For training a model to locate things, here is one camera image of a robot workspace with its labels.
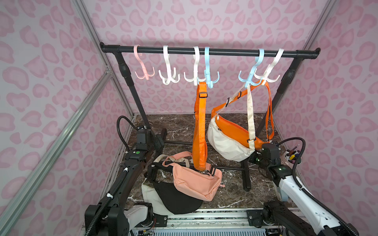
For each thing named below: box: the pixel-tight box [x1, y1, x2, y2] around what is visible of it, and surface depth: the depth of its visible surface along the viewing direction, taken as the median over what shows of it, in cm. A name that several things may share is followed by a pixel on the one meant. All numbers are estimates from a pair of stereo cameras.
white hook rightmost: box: [253, 48, 285, 86], surface depth 51 cm
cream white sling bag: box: [141, 154, 190, 215], surface depth 81 cm
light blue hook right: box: [238, 48, 265, 88], surface depth 49 cm
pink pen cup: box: [283, 144, 303, 166], surface depth 84 cm
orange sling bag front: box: [192, 82, 209, 171], surface depth 59 cm
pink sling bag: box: [162, 151, 226, 202], surface depth 82 cm
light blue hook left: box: [204, 46, 220, 89], surface depth 50 cm
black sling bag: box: [143, 162, 204, 215], surface depth 78 cm
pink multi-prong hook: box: [133, 44, 156, 81], surface depth 47 cm
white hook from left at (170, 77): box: [158, 45, 181, 86], surface depth 54 cm
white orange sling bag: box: [207, 83, 269, 162], surface depth 77 cm
